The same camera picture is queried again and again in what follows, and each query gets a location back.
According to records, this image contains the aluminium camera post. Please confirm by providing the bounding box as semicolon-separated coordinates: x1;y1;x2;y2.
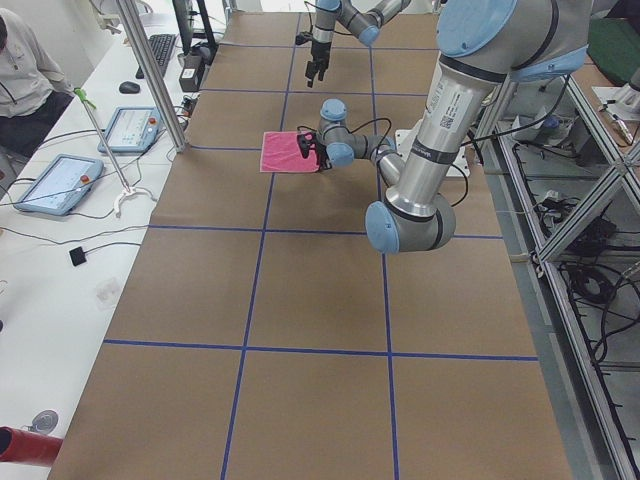
115;0;187;153

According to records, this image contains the far blue teach pendant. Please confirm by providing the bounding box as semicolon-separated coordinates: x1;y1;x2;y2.
104;106;163;155

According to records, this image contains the pink towel with grey hem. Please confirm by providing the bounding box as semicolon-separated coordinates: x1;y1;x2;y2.
260;131;319;173

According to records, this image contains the near blue teach pendant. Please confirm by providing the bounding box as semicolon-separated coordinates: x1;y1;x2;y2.
15;154;104;216

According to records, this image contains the black keyboard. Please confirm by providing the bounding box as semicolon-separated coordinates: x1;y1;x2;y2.
148;33;176;76

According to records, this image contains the white stand with thin rod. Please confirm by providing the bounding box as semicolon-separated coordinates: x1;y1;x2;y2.
74;88;158;218

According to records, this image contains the small black square pad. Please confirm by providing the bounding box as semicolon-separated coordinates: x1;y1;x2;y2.
69;246;87;267

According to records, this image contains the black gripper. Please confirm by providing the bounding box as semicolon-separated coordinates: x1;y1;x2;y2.
305;40;331;88
311;133;332;172

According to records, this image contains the black box with label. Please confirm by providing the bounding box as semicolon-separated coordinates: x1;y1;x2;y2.
179;55;205;93

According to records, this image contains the blue teach pendant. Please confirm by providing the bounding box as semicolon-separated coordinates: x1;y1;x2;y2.
104;106;163;155
15;154;104;216

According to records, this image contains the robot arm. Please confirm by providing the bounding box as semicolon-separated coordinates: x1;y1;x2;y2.
316;1;592;254
295;0;410;88

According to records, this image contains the seated person in grey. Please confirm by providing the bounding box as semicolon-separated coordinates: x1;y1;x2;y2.
1;8;74;157

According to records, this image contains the round metal tape dispenser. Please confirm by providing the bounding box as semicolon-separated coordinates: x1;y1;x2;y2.
21;409;59;435

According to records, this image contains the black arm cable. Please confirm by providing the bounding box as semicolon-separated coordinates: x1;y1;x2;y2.
297;117;396;156

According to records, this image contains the aluminium frame rack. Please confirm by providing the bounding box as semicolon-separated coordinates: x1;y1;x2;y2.
479;63;639;479

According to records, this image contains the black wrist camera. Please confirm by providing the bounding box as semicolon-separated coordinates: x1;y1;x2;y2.
295;31;313;46
296;131;317;159

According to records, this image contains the black computer mouse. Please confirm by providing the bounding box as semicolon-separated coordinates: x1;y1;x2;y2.
118;81;141;95

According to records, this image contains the red cylinder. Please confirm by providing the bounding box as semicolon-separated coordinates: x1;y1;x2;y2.
1;426;63;467

